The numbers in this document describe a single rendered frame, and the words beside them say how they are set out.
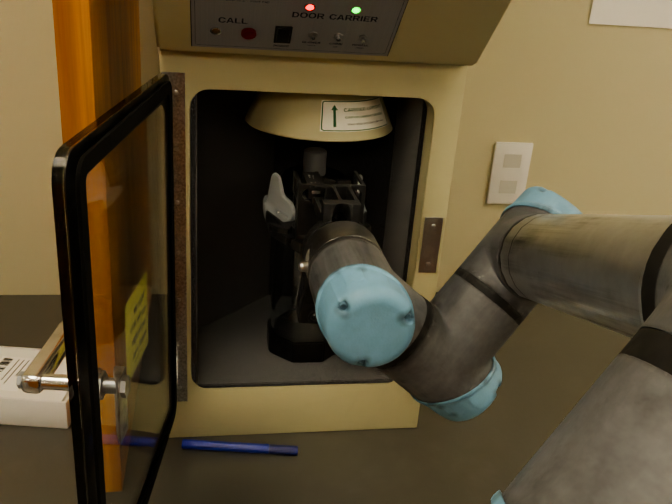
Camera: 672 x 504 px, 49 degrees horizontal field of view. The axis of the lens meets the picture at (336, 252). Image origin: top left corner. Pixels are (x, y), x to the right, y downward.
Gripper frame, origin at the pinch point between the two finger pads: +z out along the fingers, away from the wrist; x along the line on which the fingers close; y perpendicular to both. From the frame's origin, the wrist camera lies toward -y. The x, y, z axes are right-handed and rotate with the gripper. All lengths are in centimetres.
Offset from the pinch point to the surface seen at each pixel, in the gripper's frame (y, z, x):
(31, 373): -0.7, -35.6, 25.6
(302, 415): -24.9, -8.8, 0.8
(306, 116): 12.5, -6.2, 2.1
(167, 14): 23.2, -15.0, 16.2
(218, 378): -19.9, -7.5, 11.3
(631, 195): -9, 34, -66
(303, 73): 17.5, -8.8, 3.0
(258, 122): 10.9, -2.9, 7.0
